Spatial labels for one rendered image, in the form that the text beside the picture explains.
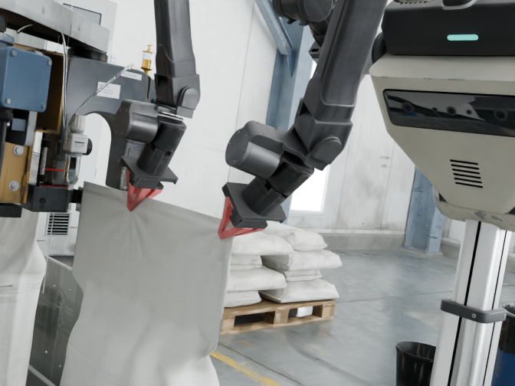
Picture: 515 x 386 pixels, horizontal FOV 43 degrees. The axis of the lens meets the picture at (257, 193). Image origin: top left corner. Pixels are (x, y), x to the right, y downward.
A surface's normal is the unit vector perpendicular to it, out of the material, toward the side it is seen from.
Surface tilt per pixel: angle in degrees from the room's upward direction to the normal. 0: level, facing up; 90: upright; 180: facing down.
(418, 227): 90
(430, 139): 130
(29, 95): 90
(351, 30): 121
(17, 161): 90
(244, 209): 46
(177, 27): 98
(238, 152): 77
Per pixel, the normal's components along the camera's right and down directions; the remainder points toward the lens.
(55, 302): -0.71, -0.06
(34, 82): 0.92, 0.17
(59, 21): 0.98, 0.16
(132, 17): 0.69, 0.16
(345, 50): 0.21, 0.62
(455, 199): -0.64, 0.59
